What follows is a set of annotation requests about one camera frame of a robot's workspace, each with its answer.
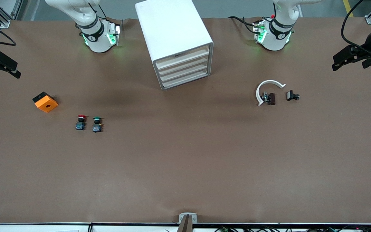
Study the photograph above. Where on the green push button switch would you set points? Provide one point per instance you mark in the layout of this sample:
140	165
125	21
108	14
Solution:
97	125

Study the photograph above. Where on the dark brown small component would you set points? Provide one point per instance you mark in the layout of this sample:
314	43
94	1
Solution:
271	99

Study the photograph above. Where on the white curved plastic piece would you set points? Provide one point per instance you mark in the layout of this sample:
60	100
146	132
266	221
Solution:
271	82

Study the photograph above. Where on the small black clip component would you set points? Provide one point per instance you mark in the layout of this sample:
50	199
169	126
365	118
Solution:
290	95

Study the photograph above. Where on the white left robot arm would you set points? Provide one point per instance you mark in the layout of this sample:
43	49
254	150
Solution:
275	45

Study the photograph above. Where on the grey bracket with brown bar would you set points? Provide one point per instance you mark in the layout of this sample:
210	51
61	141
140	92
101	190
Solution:
185	225

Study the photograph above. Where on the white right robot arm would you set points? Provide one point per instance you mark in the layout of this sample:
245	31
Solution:
100	45

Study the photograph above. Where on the brown table mat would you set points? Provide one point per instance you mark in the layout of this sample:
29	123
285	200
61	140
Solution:
185	161

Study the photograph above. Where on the red push button switch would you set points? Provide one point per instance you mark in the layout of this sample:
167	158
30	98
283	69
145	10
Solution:
81	122

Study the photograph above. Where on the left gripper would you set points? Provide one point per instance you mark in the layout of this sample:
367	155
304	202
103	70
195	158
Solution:
369	43

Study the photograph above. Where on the orange and black button box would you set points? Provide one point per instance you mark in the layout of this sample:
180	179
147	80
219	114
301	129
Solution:
46	103

